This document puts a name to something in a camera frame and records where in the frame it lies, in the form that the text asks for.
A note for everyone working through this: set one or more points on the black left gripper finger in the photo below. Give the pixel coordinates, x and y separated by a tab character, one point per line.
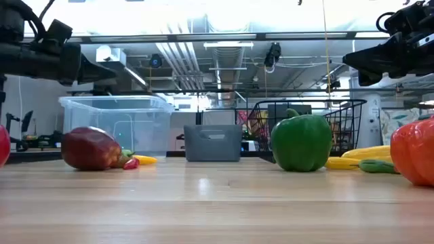
95	71

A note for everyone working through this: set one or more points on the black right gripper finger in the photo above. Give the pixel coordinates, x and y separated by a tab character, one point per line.
376	57
369	78

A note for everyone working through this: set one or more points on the long yellow squash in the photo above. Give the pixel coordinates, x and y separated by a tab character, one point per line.
369	151

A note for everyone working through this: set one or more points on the small green chili pepper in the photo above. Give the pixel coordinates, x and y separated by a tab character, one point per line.
376	166

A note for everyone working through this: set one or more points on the red bell pepper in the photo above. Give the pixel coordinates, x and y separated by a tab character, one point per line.
3	145

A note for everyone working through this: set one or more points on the yellow banana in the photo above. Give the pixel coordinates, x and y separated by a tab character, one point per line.
339	163

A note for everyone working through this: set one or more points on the large green bell pepper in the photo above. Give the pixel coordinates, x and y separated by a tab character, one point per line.
301	145

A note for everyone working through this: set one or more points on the small red chili pepper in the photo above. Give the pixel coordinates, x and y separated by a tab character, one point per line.
131	164

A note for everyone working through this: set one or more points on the small yellow chili pepper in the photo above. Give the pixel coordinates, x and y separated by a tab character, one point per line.
146	159

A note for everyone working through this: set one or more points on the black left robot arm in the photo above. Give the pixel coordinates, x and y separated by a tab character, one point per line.
13	20

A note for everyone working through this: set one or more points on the black background robot arm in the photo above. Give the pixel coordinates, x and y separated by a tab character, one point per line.
13	118

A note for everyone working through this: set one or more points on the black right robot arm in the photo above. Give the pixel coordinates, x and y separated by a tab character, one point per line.
429	17

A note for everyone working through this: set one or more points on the white ceiling unit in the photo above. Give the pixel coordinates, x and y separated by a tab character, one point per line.
110	51

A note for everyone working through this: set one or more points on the white round column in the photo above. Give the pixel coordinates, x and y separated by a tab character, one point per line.
369	128

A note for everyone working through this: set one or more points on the black tilted monitor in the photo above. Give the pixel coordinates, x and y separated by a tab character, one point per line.
27	120

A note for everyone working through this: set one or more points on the clear plastic bin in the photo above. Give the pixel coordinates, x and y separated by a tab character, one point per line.
135	115

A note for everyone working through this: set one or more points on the dark grey monitor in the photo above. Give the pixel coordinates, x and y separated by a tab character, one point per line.
276	110

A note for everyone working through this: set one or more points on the black ceiling-hung device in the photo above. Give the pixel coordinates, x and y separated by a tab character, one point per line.
273	54

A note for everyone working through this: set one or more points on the black background crossbar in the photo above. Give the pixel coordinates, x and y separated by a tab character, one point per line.
203	91

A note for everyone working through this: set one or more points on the overhead rig light bar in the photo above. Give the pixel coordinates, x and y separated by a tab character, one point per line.
203	36

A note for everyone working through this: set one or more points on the white ceiling lamp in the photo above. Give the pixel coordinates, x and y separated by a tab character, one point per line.
228	44

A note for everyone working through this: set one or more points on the grey plastic basket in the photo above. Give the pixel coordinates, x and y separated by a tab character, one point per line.
230	149

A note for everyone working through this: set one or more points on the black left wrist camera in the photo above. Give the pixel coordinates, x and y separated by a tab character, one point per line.
59	32

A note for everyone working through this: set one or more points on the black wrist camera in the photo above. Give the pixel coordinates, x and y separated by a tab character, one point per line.
59	32
403	18

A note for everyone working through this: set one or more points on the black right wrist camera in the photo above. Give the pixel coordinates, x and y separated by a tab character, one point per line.
403	18

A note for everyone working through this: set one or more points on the leaf pattern wall picture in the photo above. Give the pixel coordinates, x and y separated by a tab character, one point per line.
403	122

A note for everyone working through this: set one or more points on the round black ceiling camera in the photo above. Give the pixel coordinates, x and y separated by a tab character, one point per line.
156	61

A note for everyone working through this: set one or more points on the black table frame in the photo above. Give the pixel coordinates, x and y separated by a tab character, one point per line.
34	157

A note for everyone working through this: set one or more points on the silver ceiling duct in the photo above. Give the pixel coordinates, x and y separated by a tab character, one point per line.
227	57

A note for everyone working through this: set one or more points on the pink yellow wall picture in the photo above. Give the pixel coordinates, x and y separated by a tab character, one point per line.
242	117

